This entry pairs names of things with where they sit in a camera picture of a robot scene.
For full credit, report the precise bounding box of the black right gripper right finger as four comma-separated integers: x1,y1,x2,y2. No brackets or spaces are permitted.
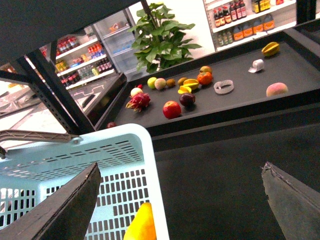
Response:
261,162,320,240

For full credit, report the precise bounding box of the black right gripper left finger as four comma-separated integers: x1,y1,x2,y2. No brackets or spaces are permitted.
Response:
0,163,101,240

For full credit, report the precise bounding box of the light blue plastic basket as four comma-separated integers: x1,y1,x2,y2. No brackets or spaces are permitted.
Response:
0,123,169,240

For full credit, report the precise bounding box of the yellow mango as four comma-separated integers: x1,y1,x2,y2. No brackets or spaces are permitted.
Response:
123,202,157,240

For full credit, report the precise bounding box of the brown basket handle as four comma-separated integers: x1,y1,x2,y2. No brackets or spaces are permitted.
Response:
0,129,81,144

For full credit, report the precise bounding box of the red green mango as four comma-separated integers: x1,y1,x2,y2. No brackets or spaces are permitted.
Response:
199,65,212,74

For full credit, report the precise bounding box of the small red fruit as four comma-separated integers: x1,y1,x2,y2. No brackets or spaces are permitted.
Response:
106,121,117,129

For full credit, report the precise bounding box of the pink peach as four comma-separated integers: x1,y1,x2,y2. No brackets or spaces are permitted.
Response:
266,82,289,97

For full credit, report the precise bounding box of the pink dragon fruit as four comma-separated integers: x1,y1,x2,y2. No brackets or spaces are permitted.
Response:
125,93,151,112

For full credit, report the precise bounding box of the black fruit display tray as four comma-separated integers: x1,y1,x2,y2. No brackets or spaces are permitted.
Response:
97,20,320,136

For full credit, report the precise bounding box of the white pink onion fruit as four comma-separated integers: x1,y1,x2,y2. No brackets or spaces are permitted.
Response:
130,84,143,97

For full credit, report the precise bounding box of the white tape roll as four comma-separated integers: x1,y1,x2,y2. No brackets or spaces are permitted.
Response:
248,59,265,73

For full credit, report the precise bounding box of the red apple on shelf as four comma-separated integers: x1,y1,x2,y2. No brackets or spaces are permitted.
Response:
162,100,182,119

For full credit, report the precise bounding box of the dark purple passion fruit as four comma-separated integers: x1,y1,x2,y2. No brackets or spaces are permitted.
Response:
179,92,196,107

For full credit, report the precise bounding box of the orange persimmon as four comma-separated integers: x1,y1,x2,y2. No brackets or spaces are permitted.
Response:
197,72,213,86

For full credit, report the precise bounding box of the green apple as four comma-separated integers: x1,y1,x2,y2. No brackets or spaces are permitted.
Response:
147,77,157,89

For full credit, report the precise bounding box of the yellow star fruit far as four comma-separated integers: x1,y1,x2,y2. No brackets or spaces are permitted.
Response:
261,42,280,57

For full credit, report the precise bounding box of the yellow star fruit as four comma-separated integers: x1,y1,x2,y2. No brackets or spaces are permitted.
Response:
261,42,280,57
177,78,200,94

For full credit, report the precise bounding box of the beige round melon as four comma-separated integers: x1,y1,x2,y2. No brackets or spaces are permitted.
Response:
154,78,167,90

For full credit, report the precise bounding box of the brown kiwi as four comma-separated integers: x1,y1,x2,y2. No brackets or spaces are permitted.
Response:
166,78,176,88

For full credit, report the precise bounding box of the yellow brown fruit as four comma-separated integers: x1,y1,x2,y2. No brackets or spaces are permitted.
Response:
177,77,188,86

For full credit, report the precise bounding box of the green potted plant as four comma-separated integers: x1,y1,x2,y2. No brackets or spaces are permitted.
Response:
128,0,202,74

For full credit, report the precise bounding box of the clear tape ring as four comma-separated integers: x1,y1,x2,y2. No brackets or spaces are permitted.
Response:
213,79,235,96

